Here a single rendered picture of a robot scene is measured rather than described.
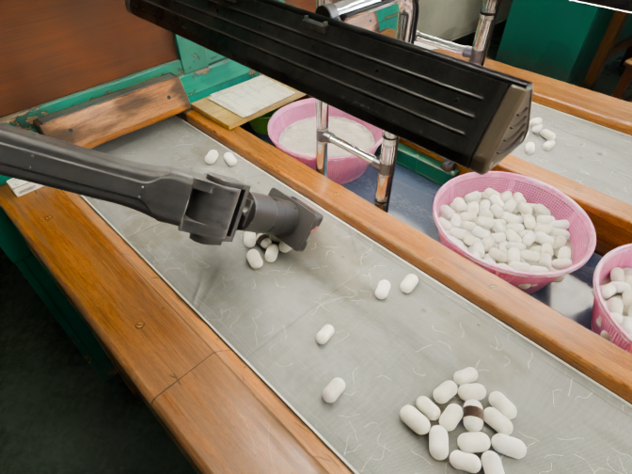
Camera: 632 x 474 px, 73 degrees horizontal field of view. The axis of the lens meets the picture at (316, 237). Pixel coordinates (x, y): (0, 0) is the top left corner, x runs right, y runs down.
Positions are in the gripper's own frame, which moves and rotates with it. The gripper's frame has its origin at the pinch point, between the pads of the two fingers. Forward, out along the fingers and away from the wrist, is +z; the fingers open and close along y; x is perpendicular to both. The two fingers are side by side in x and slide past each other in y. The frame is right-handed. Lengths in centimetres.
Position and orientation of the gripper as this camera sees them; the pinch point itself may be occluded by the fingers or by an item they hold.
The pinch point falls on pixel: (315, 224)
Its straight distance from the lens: 75.0
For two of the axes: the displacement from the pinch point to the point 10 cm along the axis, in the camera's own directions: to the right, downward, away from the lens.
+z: 5.3, 0.8, 8.4
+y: -7.1, -4.9, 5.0
